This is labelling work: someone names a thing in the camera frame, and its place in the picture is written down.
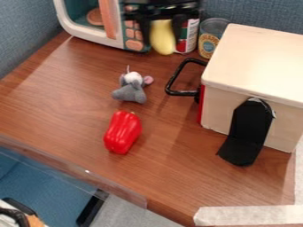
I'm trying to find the grey plush mouse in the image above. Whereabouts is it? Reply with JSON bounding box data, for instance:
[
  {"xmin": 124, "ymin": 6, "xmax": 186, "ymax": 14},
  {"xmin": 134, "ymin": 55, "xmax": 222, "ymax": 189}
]
[{"xmin": 110, "ymin": 65, "xmax": 156, "ymax": 105}]

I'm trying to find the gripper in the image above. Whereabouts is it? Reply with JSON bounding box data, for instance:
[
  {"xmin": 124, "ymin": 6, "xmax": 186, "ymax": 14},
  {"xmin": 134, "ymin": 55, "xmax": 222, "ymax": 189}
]
[{"xmin": 119, "ymin": 0, "xmax": 202, "ymax": 46}]

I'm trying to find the toy microwave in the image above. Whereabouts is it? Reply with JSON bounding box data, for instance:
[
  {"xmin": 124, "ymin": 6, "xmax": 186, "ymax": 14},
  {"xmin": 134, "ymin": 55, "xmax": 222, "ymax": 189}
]
[{"xmin": 51, "ymin": 0, "xmax": 154, "ymax": 54}]

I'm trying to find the red and white can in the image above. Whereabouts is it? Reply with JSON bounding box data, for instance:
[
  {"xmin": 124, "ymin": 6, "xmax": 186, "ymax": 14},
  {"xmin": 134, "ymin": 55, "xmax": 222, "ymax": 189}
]
[{"xmin": 173, "ymin": 17, "xmax": 202, "ymax": 55}]

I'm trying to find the cabinet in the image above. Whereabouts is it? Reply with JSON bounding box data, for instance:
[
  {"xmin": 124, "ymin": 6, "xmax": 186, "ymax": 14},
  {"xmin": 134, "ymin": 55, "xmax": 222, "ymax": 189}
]
[{"xmin": 198, "ymin": 23, "xmax": 303, "ymax": 154}]

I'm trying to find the red toy pepper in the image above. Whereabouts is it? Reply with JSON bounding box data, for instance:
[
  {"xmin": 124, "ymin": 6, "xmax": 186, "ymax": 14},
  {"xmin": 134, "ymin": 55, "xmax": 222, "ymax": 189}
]
[{"xmin": 101, "ymin": 110, "xmax": 144, "ymax": 156}]

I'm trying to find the teal and yellow can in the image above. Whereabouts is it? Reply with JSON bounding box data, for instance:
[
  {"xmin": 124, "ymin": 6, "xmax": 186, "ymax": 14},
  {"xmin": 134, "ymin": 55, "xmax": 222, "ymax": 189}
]
[{"xmin": 198, "ymin": 17, "xmax": 231, "ymax": 59}]

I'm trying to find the drawer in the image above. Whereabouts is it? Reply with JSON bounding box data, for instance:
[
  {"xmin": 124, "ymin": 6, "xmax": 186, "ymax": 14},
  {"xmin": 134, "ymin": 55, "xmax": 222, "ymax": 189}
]
[{"xmin": 163, "ymin": 57, "xmax": 210, "ymax": 125}]

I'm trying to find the yellow toy banana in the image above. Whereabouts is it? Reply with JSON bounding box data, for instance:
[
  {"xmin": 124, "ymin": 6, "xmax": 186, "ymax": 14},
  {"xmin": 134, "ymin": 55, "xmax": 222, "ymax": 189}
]
[{"xmin": 147, "ymin": 19, "xmax": 178, "ymax": 56}]

